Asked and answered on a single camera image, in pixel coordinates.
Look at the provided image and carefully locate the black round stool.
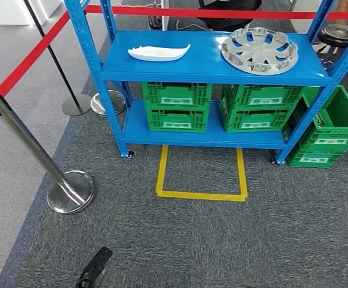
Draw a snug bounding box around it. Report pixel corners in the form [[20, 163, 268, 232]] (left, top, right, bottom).
[[316, 23, 348, 55]]

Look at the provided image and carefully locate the blue metal shelf rack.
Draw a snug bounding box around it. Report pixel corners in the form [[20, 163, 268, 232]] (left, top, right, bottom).
[[63, 0, 348, 165]]

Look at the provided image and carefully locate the red barrier belt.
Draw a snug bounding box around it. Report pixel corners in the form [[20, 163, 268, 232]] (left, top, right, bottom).
[[85, 4, 348, 22], [0, 11, 70, 97]]

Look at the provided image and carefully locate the black office chair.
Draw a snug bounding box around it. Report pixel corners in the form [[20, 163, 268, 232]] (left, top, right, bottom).
[[198, 0, 263, 32]]

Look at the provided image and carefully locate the yellow floor tape marking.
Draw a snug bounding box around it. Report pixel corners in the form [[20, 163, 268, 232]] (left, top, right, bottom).
[[156, 145, 248, 202]]

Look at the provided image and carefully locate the white table leg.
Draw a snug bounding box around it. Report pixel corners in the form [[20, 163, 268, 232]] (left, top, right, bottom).
[[161, 0, 169, 32]]

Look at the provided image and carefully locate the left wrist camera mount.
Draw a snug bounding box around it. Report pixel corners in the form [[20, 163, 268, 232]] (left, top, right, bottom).
[[76, 246, 114, 288]]

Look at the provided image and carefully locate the chrome stanchion post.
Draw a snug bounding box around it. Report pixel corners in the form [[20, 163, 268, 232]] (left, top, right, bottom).
[[90, 89, 126, 118], [0, 86, 95, 215]]

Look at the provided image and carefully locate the grey wheel hubcap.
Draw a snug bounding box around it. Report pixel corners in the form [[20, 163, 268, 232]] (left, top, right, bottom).
[[220, 26, 299, 76]]

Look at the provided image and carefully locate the white boat-shaped plastic part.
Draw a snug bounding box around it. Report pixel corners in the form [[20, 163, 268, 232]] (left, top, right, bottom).
[[128, 43, 191, 62]]

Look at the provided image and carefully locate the black stanchion post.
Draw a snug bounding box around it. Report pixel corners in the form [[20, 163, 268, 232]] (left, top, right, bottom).
[[23, 0, 92, 117]]

